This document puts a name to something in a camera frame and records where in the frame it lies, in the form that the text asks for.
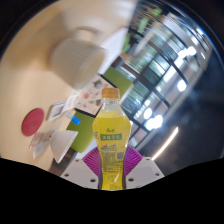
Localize long linear pendant light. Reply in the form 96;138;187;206
151;126;180;162

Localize black-framed window wall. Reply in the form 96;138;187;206
116;3;215;152

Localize white bowl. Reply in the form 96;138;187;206
49;129;80;165

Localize green upholstered bench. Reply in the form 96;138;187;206
65;66;135;154

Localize white mug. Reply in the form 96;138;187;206
49;29;109;91

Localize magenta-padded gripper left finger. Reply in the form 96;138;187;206
59;147;101;190

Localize yellow drink bottle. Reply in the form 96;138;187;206
91;87;132;191

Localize flat round red coaster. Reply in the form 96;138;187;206
21;107;46;138

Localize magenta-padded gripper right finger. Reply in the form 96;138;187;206
124;146;165;190

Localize wooden chairs with green seats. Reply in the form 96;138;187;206
122;6;165;52

